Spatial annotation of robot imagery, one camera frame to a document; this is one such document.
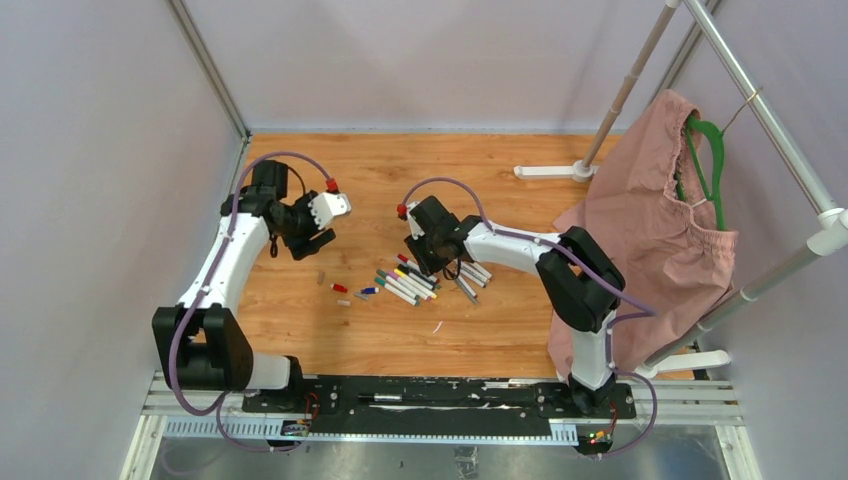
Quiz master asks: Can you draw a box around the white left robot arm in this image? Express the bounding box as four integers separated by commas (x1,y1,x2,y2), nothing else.
152,152,352,413

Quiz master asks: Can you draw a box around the pink capped white marker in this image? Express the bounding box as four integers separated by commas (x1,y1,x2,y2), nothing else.
388,271,430,301

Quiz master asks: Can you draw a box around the brown capped white marker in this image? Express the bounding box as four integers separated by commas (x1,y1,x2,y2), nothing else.
471,263,492,280

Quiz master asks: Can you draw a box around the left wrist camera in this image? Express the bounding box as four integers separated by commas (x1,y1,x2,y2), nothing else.
308,192,353,230

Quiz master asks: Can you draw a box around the houndstooth patterned pen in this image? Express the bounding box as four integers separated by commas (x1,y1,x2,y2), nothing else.
455,276,479,305

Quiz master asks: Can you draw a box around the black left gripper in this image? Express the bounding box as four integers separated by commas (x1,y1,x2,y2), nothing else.
274,191,335,261

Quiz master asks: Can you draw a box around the pink cloth garment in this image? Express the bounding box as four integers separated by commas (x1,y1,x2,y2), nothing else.
554,90,738,371

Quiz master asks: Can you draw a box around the yellow capped white marker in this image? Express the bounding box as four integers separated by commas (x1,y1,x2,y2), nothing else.
394,268,437,298

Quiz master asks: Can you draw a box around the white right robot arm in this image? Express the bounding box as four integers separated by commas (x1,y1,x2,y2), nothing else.
398,196,625,418

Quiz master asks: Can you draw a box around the black capped white marker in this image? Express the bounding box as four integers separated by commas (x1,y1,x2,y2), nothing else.
397,264,439,290

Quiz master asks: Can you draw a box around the teal capped white marker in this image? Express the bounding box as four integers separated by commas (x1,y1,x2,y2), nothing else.
375,276,419,306

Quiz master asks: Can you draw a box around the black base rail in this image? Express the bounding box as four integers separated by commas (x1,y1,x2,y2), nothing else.
242,375,636,437

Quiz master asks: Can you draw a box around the dark green capped marker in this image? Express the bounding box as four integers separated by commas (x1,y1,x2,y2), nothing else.
376,269,421,300

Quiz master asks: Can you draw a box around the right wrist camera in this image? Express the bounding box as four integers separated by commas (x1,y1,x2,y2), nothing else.
397,201,425,240

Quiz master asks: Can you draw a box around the metal clothes rack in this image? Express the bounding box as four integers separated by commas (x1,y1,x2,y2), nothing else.
513,0,848,380

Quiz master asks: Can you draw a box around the green clothes hanger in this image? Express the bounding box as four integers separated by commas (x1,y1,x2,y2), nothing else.
675,115,728,232

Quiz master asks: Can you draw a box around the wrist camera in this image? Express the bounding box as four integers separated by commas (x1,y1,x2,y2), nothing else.
308,192,353,230
397,201,425,240

